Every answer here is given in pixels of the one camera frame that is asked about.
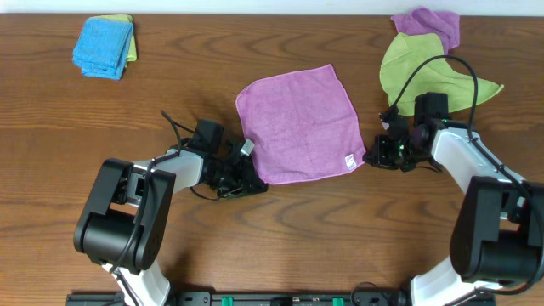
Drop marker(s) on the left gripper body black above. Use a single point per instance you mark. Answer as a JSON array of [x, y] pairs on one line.
[[245, 178]]

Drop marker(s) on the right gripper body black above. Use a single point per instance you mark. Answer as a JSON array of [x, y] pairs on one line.
[[378, 154]]

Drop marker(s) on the purple microfiber cloth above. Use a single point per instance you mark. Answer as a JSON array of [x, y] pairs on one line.
[[303, 126]]

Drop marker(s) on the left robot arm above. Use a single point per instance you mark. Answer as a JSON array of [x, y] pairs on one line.
[[123, 221]]

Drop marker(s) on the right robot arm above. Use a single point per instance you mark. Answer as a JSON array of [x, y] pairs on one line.
[[496, 247]]

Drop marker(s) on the green microfiber cloth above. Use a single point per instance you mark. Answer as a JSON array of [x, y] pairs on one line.
[[402, 78]]

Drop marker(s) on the crumpled purple cloth at back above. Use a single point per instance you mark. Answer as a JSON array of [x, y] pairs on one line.
[[421, 21]]

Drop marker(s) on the folded green cloth under blue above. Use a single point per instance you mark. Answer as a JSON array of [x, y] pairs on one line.
[[132, 51]]

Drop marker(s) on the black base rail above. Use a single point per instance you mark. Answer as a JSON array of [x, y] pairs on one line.
[[364, 298]]

